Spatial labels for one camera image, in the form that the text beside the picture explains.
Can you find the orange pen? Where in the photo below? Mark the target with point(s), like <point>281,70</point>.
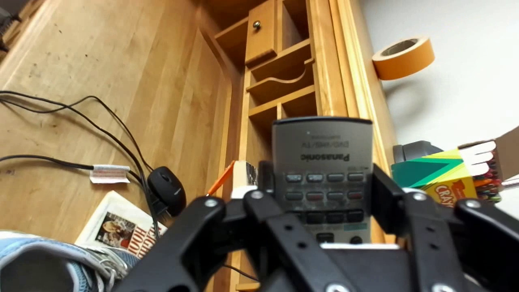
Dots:
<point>221,179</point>

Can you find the white illustrated booklet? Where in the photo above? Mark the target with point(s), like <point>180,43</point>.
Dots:
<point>116,228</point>

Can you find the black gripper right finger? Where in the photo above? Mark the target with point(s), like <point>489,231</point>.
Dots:
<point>464,249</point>

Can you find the grey Panasonic remote control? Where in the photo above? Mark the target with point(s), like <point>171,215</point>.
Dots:
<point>321,147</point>

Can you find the black computer mouse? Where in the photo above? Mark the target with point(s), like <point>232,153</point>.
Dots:
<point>167,189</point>

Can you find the green yellow cardboard box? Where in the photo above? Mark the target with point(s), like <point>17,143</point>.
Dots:
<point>432,173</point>

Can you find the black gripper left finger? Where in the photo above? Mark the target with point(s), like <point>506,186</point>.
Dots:
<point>216,249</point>

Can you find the small wooden drawer, closed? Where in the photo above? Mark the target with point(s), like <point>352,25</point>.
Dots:
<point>261,38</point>

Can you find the orange tape roll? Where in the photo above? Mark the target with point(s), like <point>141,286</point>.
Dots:
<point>404,59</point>

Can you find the wooden roll-top desk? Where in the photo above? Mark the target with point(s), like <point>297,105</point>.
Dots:
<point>107,54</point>

